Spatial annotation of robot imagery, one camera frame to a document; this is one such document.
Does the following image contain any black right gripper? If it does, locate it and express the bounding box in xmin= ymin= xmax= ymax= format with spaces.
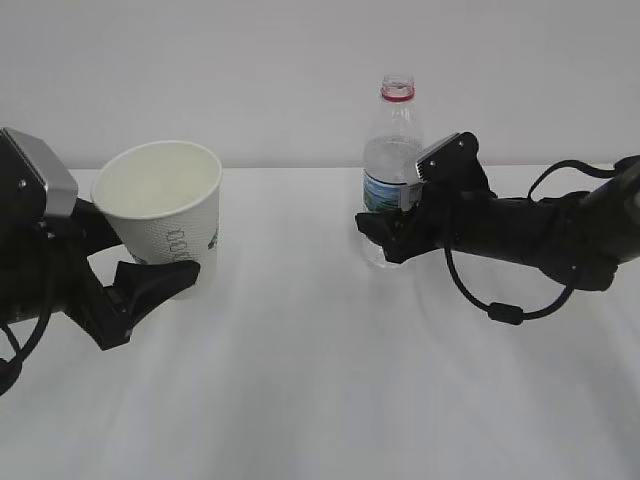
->
xmin=355 ymin=132 xmax=505 ymax=264

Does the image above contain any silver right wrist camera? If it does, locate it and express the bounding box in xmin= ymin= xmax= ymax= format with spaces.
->
xmin=414 ymin=132 xmax=461 ymax=183

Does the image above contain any clear plastic water bottle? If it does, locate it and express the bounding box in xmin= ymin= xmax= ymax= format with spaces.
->
xmin=362 ymin=74 xmax=424 ymax=213

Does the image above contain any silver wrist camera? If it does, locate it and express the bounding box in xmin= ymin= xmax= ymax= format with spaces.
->
xmin=414 ymin=132 xmax=461 ymax=183
xmin=1 ymin=127 xmax=78 ymax=217

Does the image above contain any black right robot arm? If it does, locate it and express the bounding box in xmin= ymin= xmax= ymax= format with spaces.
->
xmin=355 ymin=132 xmax=639 ymax=291

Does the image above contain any white paper cup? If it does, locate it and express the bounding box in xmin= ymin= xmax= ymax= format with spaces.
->
xmin=91 ymin=140 xmax=223 ymax=296

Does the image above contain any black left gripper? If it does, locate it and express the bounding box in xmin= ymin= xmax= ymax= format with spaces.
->
xmin=1 ymin=198 xmax=201 ymax=350

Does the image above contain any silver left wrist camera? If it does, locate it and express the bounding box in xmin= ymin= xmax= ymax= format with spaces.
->
xmin=1 ymin=127 xmax=78 ymax=217

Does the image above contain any black right camera cable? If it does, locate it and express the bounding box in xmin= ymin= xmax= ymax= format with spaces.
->
xmin=442 ymin=159 xmax=616 ymax=326

